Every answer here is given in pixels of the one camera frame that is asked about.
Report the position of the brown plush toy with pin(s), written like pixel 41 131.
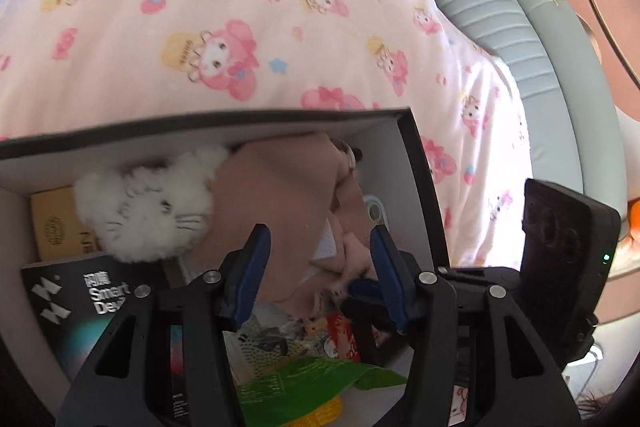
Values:
pixel 280 187

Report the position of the green corn snack packet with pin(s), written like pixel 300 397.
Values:
pixel 300 382

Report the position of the brown cardboard carton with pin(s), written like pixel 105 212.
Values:
pixel 55 227

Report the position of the pink printed blanket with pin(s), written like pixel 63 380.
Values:
pixel 150 57

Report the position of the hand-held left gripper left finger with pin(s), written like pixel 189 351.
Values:
pixel 255 272

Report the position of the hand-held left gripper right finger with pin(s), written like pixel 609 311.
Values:
pixel 387 277

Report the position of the grey padded headboard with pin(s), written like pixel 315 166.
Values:
pixel 500 7

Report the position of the white paper slip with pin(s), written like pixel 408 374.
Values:
pixel 325 247

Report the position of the black cardboard box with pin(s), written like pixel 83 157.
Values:
pixel 385 157

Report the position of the white plush cat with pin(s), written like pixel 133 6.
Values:
pixel 150 207

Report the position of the orange object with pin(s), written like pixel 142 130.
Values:
pixel 635 217

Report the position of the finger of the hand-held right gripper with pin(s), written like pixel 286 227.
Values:
pixel 362 289

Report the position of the red snack packet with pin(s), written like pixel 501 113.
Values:
pixel 340 337

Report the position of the black printed carton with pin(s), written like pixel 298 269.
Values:
pixel 75 307

